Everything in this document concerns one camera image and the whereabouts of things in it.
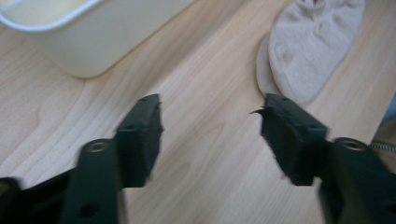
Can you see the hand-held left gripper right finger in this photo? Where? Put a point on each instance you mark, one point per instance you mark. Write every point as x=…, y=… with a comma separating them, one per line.
x=292, y=146

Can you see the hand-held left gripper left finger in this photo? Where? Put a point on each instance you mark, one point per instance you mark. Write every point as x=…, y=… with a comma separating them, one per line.
x=138, y=149

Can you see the beige sock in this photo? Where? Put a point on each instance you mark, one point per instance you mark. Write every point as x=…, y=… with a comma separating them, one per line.
x=305, y=46

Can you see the white divided storage box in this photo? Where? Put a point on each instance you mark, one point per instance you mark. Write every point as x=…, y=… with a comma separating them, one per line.
x=93, y=40

